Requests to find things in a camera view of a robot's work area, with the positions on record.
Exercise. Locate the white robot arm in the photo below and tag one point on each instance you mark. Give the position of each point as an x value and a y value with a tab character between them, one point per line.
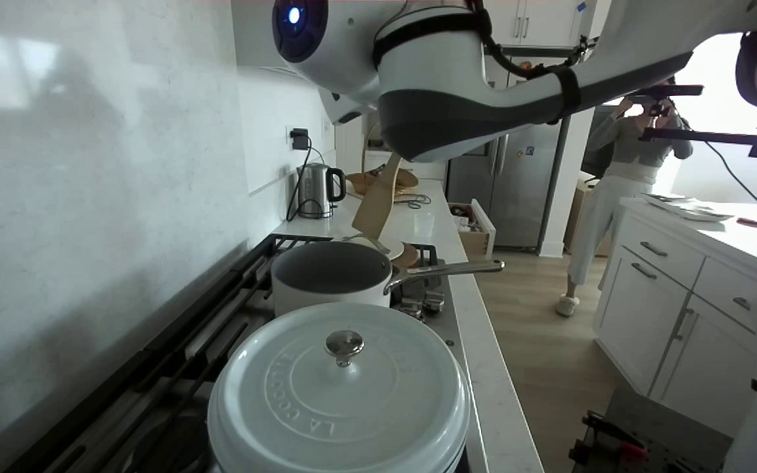
448	80

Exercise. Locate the brown shallow pan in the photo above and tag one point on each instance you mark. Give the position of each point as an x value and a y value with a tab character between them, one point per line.
408	260

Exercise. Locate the steel electric kettle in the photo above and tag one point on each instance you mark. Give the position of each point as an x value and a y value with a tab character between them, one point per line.
314	190

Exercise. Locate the steel refrigerator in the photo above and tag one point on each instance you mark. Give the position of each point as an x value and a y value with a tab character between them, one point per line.
527	193

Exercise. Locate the white dutch oven lid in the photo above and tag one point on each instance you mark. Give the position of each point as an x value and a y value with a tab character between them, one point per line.
370	411

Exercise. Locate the brown cardboard box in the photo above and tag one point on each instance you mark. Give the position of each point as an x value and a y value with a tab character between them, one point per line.
580	214

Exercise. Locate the person in white pants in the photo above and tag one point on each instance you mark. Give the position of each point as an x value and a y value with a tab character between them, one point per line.
605	220

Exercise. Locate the black gas cooktop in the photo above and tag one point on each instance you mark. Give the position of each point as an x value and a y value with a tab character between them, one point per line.
178	350

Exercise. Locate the black monitor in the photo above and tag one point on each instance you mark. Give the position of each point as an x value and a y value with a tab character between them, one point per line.
596	149

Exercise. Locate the white island cabinet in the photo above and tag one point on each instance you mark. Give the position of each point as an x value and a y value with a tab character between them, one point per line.
642	324

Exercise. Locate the white paper stack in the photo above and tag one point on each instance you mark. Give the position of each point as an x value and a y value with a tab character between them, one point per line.
689	208

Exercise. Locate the black red clamp tool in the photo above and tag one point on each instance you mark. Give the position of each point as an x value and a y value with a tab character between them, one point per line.
623	451

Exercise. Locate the gray floor mat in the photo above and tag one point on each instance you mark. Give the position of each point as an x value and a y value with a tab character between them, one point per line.
684	421

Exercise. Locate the small red item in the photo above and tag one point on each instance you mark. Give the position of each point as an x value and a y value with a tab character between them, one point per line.
753	223

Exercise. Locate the black wall plug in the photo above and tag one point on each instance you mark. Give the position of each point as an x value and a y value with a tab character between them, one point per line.
299	139

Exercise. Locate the white wall cabinet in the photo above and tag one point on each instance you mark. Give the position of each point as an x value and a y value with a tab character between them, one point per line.
538	23
250	36

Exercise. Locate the black camera stand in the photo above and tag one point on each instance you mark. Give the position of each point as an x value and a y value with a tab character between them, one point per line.
711	136

